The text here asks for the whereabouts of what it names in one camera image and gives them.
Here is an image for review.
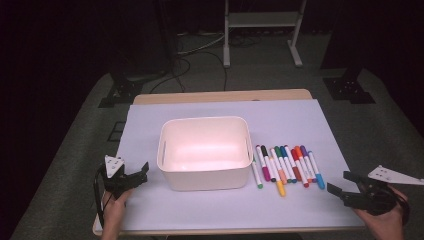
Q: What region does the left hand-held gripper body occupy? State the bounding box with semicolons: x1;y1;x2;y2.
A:
100;154;135;200

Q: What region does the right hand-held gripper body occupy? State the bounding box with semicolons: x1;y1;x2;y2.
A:
352;165;424;216

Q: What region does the light blue marker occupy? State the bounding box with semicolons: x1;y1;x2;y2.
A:
307;150;326;191

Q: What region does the brown marker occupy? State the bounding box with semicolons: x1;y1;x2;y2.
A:
284;144;303;183

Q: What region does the purple marker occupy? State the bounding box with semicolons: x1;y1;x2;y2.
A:
299;144;318;184

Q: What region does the yellow marker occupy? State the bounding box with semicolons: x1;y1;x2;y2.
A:
268;156;287;198

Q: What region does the red marker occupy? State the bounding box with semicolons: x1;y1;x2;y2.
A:
290;148;310;189

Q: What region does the orange marker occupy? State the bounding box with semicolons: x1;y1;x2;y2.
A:
294;145;314;184

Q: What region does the white plastic storage bin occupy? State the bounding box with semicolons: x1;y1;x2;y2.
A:
156;115;254;192

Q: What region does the dark blue marker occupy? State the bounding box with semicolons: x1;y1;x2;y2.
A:
279;145;298;184

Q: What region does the dark green marker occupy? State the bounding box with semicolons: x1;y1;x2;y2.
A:
274;145;293;184

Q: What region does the magenta marker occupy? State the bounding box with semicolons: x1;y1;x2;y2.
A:
255;144;272;183

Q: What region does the light green marker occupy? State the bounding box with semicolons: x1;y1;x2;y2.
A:
251;156;264;190

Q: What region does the black marker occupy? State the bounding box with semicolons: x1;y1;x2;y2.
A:
260;144;277;183

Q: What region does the person's right hand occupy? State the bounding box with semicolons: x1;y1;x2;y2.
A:
353;185;409;240

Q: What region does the person's left hand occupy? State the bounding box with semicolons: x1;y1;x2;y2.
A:
101;189;134;230

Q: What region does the white table mat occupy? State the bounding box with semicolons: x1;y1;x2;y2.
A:
94;98;365;233

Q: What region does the black stand base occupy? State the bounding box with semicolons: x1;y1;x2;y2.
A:
98;71;144;109
322;66;376;105

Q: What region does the white metal stand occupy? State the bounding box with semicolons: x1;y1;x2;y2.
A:
222;0;308;69

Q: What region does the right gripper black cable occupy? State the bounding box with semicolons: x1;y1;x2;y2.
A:
395;192;412;226

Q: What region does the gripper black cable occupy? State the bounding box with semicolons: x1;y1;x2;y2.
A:
395;192;412;226
93;164;111;229

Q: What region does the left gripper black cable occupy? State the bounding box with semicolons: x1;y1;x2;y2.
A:
93;164;111;229

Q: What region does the black floor cable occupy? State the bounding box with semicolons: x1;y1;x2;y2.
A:
186;49;230;92
148;49;193;94

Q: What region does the white floor cable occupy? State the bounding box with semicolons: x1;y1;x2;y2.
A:
176;31;231;56

